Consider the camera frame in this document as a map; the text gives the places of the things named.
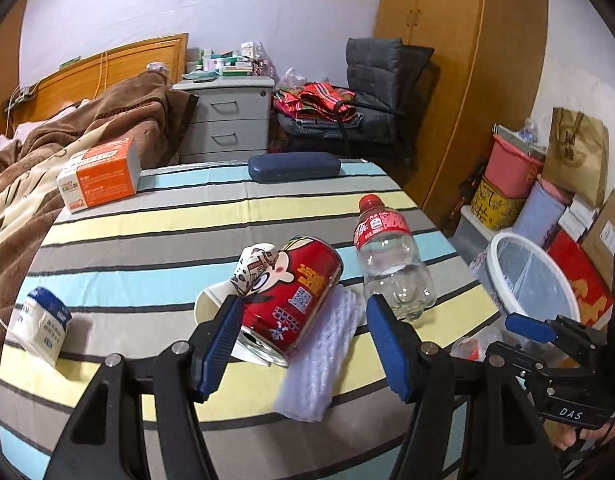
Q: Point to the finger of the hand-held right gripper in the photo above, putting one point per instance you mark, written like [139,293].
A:
[530,326]
[502,352]

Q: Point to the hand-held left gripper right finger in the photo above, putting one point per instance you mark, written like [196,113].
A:
[392,350]

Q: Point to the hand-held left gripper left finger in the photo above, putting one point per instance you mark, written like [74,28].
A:
[220,350]

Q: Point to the white bin with grey bag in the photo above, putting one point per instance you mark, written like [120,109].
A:
[498,280]

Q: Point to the red cartoon drink can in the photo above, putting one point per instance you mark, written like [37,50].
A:
[297,290]

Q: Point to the person's right hand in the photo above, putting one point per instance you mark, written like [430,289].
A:
[567,437]

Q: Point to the white foam net sleeve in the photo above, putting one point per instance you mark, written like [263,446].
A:
[317,365]

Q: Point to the red gift box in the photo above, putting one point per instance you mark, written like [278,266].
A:
[582,270]

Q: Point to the patterned paper cup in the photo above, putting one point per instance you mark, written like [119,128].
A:
[252,267]

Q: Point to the clear bottle with red label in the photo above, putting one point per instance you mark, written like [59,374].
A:
[387,260]

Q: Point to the stack of white boxes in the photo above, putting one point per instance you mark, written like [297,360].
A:
[577,220]

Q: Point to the cardboard box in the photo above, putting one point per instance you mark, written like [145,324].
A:
[607,230]

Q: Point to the yellow patterned tin box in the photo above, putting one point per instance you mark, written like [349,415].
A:
[497,205]

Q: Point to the pink plastic bucket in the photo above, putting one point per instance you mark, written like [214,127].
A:
[512,167]

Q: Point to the brown paper bag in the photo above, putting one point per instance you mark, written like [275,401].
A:
[577,160]

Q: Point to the white and blue yogurt cup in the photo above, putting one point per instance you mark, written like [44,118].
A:
[37,325]

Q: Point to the grey striped book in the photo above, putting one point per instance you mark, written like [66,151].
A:
[512,135]

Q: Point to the small clear plastic bottle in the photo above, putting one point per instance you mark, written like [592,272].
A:
[527,130]

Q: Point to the dark blue glasses case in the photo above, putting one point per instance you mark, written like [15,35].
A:
[295,166]

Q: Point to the orange and white box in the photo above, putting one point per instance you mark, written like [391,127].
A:
[102,177]

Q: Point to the grey drawer nightstand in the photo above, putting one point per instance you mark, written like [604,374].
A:
[227,125]

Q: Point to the folded dark clothes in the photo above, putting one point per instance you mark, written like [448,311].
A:
[307,130]

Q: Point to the wooden wardrobe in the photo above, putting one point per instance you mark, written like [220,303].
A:
[462,85]

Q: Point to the brown patterned blanket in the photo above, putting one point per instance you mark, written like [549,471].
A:
[27,185]

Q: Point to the red striped clothing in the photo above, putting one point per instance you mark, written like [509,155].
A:
[317,100]

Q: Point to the black chair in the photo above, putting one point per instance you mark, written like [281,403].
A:
[417,80]

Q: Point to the grey quilted chair cushion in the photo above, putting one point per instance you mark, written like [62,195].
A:
[372,70]

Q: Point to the clear plastic bag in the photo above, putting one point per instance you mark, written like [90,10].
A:
[293,79]

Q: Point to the cluster of bottles and boxes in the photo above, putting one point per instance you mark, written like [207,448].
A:
[232,62]

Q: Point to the pink pillow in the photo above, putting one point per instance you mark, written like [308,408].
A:
[22,132]

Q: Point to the wooden headboard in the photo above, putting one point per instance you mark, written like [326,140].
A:
[137,55]

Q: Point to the power strip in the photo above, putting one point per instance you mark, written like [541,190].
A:
[21,97]

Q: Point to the wooden door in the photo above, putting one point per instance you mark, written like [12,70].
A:
[2,60]

